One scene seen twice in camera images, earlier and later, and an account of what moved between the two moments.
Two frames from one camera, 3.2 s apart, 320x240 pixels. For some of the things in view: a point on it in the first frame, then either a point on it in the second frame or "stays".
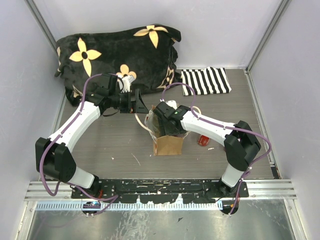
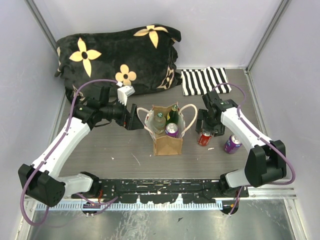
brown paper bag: [163, 144] stays
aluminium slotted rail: [134, 206] stays
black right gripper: [165, 130] → [219, 130]
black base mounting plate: [159, 191] stays
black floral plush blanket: [148, 54] stays
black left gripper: [133, 107] → [131, 121]
